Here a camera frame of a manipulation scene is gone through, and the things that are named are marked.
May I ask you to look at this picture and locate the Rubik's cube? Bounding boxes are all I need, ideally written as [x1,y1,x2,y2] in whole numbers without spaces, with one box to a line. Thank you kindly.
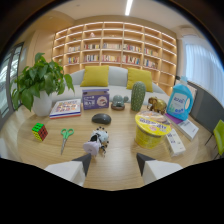
[31,122,49,142]

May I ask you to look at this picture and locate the white rectangular box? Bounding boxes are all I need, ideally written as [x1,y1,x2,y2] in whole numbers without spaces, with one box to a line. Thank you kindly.
[164,128,187,158]

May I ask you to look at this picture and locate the black and white plush toy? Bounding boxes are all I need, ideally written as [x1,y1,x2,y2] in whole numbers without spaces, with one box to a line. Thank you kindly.
[82,126,110,157]

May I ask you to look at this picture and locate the yellow instant noodle cup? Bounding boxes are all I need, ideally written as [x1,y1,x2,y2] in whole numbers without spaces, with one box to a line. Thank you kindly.
[134,110,172,150]

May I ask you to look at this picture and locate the white and purple flat box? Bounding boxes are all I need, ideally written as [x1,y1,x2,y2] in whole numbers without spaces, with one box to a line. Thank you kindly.
[164,112,200,142]

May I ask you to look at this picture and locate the black computer mouse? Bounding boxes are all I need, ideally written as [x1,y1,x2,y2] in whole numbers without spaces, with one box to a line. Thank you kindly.
[91,113,112,126]

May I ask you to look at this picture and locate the colourful picture book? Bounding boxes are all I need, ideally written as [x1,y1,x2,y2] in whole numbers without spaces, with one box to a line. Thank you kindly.
[49,98,82,120]

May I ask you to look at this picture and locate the golden elephant figurine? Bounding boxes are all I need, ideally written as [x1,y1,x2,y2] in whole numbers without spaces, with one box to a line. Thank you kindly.
[146,96,168,116]

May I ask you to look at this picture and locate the green chair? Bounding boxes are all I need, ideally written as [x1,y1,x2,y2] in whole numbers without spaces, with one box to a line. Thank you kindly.
[205,119,224,160]

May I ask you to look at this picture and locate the white plant pot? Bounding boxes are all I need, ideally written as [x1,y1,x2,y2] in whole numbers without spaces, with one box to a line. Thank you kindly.
[31,90,54,118]

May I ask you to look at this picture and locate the blue detergent bottle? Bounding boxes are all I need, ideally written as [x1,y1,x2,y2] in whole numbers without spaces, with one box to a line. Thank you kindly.
[166,76,194,122]

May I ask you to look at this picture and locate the green cactus ornament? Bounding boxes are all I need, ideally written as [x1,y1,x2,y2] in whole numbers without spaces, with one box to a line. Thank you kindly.
[130,81,147,113]

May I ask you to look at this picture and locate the purple cardboard box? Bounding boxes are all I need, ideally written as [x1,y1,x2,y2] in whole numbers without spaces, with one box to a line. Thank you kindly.
[81,88,111,111]

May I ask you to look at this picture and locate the yellow cushion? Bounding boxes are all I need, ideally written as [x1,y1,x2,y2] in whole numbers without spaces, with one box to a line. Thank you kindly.
[79,64,110,88]
[125,67,154,94]

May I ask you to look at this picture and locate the light grey sofa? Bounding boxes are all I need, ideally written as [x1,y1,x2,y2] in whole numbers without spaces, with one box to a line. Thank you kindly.
[49,65,172,107]

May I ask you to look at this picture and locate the green potted plant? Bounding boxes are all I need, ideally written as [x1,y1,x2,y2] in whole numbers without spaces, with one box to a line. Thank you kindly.
[9,52,75,112]

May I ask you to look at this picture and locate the wooden bookshelf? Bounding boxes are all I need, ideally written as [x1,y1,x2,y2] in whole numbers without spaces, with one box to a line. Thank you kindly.
[51,21,178,97]

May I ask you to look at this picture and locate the ceiling light strip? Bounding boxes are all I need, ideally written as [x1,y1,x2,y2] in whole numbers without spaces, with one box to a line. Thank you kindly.
[124,0,134,17]

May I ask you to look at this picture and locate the green handled scissors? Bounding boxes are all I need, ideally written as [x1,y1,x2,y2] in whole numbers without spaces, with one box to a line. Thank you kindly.
[59,128,75,156]

